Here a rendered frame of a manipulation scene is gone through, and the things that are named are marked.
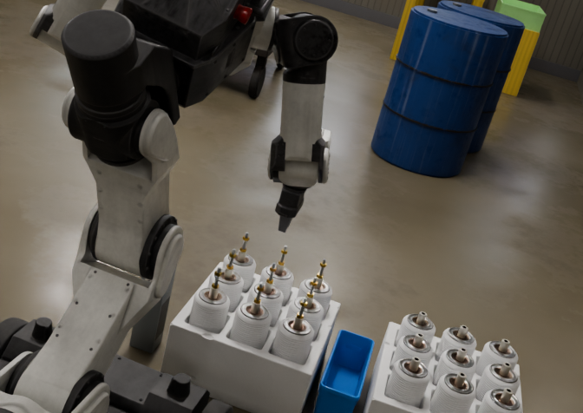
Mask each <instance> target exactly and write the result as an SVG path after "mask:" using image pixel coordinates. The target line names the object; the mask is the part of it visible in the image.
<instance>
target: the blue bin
mask: <svg viewBox="0 0 583 413"><path fill-rule="evenodd" d="M374 344H375V342H374V341H373V340H372V339H370V338H367V337H364V336H361V335H358V334H356V333H353V332H350V331H347V330H340V331H339V332H338V335H337V339H336V341H335V344H334V346H333V349H332V351H331V355H330V357H329V360H328V363H327V365H326V367H325V370H324V374H323V376H322V379H321V382H320V385H319V390H318V392H319V393H318V400H317V402H316V406H315V410H314V413H352V412H353V410H354V408H355V405H357V402H358V400H359V398H360V396H361V392H362V389H363V386H364V380H365V377H366V373H367V370H368V367H369V363H370V358H371V354H372V352H373V348H374Z"/></svg>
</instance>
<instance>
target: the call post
mask: <svg viewBox="0 0 583 413"><path fill-rule="evenodd" d="M175 271H176V268H175ZM175 271H174V275H175ZM174 275H173V277H172V279H171V281H170V284H169V286H168V288H167V291H166V293H165V294H164V295H163V296H162V297H161V300H160V301H159V302H158V303H157V304H156V305H155V306H154V307H153V308H152V309H151V310H150V311H149V312H148V313H147V314H146V315H145V316H144V317H143V318H141V319H140V320H139V321H138V322H137V323H136V324H135V325H134V326H133V329H132V334H131V338H130V343H129V345H130V346H133V347H135V348H137V349H140V350H143V351H146V352H149V353H152V352H153V351H154V350H155V348H156V347H157V346H158V345H159V343H160V342H161V340H162V335H163V331H164V326H165V322H166V317H167V310H168V306H169V301H170V297H171V292H172V288H173V283H174Z"/></svg>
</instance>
